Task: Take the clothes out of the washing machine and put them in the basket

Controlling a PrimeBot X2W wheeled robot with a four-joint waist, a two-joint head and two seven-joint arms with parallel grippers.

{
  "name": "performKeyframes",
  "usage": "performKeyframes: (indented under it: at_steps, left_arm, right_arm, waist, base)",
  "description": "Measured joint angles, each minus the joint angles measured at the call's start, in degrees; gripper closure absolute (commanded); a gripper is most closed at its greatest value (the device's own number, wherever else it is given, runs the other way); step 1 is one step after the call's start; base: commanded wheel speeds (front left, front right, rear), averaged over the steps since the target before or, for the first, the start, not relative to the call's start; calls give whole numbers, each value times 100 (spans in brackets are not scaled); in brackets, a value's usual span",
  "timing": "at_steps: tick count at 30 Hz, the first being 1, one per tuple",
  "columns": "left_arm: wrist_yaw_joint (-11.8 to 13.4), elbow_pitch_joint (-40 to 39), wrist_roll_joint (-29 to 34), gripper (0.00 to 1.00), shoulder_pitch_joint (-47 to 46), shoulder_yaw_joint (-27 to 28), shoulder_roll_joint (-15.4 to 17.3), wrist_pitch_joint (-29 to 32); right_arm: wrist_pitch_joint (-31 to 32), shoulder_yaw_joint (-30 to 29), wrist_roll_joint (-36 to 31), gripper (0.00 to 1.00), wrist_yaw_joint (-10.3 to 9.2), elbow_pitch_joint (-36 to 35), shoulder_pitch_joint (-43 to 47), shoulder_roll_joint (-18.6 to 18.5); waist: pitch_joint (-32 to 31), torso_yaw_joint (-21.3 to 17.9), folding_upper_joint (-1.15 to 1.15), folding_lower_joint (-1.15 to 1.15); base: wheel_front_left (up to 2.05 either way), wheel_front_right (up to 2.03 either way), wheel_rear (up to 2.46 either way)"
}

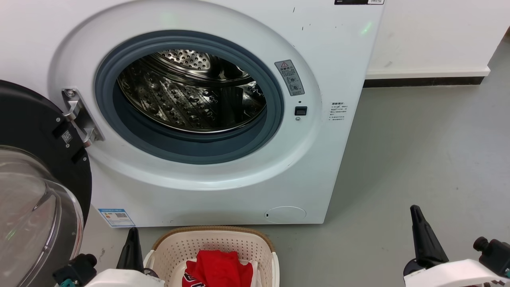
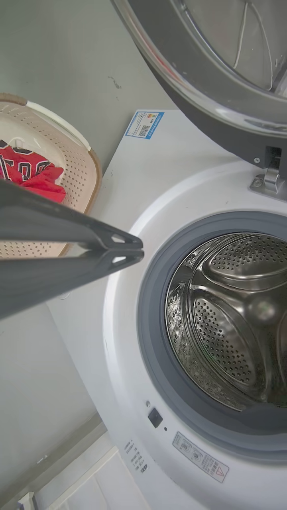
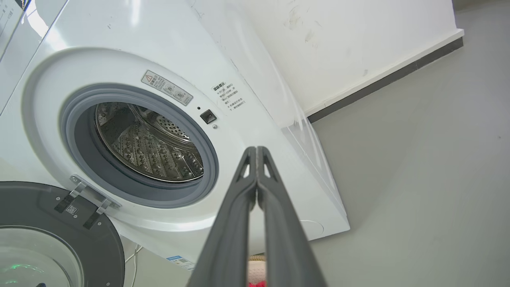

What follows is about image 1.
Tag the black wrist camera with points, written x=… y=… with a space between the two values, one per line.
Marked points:
x=75 y=271
x=494 y=253

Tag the round white filter cover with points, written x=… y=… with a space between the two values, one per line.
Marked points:
x=285 y=214

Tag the grey rubber door gasket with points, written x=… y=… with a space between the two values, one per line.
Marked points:
x=191 y=147

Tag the black baseboard strip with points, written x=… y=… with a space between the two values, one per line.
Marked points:
x=422 y=81

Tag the black label sticker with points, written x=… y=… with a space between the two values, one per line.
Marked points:
x=358 y=2

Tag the black washer door with glass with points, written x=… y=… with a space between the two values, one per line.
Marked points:
x=36 y=119

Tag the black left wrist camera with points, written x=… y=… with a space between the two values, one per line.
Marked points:
x=75 y=271

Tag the stainless steel washing machine drum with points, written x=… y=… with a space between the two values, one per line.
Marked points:
x=179 y=99

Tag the white front-load washing machine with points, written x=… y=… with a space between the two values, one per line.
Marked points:
x=338 y=159

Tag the blue energy label sticker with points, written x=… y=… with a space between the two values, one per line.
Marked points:
x=116 y=217

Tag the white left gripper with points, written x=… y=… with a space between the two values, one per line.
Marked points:
x=123 y=279

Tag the white QR code sticker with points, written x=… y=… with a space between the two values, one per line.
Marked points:
x=67 y=136

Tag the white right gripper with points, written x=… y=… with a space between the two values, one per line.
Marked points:
x=450 y=275

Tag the small text sticker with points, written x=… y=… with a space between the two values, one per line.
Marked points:
x=338 y=111

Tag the silver metal door hinge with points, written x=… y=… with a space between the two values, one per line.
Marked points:
x=81 y=115

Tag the grey warning sticker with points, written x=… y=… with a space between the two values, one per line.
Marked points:
x=289 y=77

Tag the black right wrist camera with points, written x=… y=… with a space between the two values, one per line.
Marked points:
x=494 y=253

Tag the cream perforated laundry basket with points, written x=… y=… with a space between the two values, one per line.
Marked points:
x=175 y=247

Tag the red garment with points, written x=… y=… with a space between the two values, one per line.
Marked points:
x=217 y=269

